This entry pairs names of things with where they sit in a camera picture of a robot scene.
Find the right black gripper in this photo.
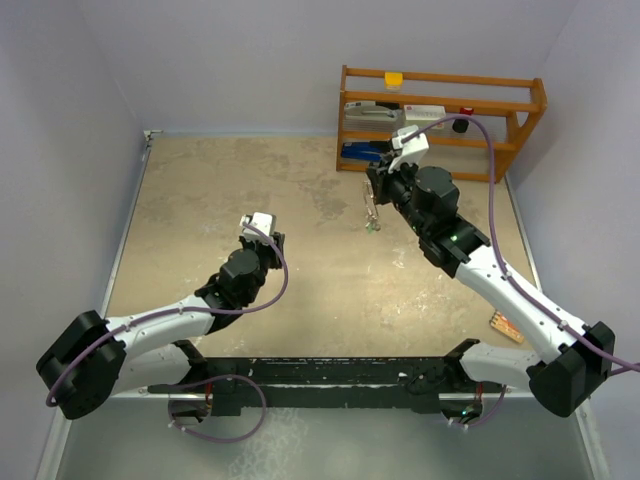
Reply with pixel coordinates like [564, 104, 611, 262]
[367, 152, 430, 237]

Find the metal keyring with keys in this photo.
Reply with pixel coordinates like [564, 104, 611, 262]
[363, 180, 381, 231]

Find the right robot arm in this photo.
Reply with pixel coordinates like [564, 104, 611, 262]
[366, 161, 615, 418]

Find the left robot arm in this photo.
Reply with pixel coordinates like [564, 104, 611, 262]
[36, 228, 288, 420]

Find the black red bottle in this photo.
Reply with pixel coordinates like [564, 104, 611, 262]
[452, 107, 474, 134]

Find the white red box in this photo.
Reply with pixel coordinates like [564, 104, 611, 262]
[404, 105, 447, 128]

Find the blue stapler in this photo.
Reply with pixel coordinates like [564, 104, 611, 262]
[340, 141, 391, 163]

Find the wooden shelf rack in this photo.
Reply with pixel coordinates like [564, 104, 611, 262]
[335, 66, 548, 179]

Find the grey stapler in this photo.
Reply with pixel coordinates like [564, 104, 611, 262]
[344, 100, 400, 123]

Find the yellow cap container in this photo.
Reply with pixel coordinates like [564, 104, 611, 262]
[383, 72, 404, 92]

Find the orange key tag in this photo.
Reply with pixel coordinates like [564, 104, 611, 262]
[489, 311, 525, 344]

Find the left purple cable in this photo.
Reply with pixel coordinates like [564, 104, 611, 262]
[45, 227, 290, 408]

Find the purple cable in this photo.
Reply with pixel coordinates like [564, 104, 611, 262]
[407, 114, 640, 375]
[45, 227, 290, 408]

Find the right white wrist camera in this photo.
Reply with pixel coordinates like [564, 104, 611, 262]
[388, 125, 429, 174]

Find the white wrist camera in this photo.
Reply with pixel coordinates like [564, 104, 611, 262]
[388, 125, 429, 174]
[240, 212, 277, 243]

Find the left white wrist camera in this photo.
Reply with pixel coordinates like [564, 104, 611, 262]
[240, 212, 277, 243]

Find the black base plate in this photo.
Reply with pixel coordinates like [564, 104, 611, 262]
[149, 357, 501, 416]

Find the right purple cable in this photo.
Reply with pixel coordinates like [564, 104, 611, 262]
[407, 114, 640, 375]

